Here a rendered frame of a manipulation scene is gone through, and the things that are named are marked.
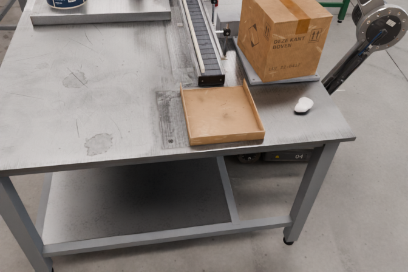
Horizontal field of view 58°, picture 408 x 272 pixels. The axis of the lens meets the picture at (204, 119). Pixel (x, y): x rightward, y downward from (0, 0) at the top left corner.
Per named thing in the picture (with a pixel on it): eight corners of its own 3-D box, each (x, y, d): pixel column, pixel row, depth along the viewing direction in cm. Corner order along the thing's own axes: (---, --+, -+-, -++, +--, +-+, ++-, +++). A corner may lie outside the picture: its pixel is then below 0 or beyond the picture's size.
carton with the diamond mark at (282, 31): (236, 44, 169) (243, -14, 150) (283, 37, 175) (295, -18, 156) (263, 83, 148) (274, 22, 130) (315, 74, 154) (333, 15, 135)
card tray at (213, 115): (180, 90, 146) (180, 82, 143) (243, 86, 149) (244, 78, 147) (190, 146, 124) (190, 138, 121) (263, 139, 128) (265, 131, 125)
